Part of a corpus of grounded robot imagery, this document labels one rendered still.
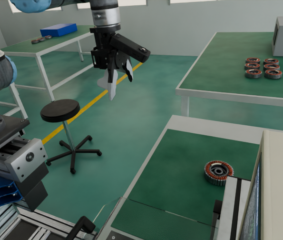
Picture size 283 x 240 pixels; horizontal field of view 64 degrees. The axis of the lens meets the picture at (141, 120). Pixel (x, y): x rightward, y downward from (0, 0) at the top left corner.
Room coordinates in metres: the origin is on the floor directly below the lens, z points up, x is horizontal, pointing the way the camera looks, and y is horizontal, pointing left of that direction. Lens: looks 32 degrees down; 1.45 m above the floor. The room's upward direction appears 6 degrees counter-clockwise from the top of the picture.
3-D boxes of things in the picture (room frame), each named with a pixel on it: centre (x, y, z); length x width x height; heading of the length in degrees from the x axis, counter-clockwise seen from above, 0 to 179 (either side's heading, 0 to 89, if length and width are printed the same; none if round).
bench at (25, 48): (4.10, 1.24, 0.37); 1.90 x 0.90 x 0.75; 152
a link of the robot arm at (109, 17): (0.68, 0.07, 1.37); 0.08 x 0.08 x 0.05
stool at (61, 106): (1.80, 0.69, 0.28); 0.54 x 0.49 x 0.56; 62
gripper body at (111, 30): (0.68, 0.07, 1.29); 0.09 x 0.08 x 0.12; 64
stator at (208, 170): (0.63, -0.29, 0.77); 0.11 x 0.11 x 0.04
